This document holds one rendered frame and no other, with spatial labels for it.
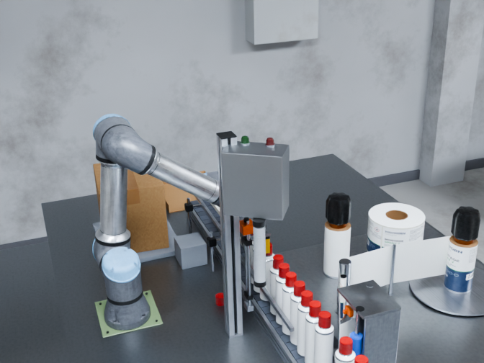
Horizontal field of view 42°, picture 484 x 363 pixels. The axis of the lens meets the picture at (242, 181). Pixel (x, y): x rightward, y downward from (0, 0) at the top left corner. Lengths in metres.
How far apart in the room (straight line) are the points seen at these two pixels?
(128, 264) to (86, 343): 0.28
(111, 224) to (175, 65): 2.15
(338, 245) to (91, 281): 0.90
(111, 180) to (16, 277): 0.66
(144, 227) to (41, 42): 1.81
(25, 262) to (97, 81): 1.72
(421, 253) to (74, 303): 1.18
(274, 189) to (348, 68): 2.94
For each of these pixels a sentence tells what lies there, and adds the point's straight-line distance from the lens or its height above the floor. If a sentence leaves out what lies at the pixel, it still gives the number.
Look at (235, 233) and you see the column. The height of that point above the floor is 1.20.
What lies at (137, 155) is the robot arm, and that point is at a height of 1.41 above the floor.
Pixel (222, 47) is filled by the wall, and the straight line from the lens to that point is 4.16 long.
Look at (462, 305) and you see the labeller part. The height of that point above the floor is 0.89.
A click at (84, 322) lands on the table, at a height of 0.83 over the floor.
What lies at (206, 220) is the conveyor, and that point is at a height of 0.88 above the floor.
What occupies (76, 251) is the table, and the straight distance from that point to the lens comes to 2.60.
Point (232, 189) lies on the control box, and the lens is 1.72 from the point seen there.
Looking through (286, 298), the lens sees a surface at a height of 1.02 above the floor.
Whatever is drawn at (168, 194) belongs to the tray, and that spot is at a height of 0.83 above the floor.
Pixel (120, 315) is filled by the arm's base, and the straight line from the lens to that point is 2.10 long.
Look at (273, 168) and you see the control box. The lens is 1.67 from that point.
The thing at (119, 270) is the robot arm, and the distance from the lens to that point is 2.01.
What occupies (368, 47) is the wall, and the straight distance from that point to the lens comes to 4.61.
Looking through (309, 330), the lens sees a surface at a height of 1.01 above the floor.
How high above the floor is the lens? 2.10
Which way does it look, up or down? 24 degrees down
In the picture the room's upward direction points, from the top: 2 degrees counter-clockwise
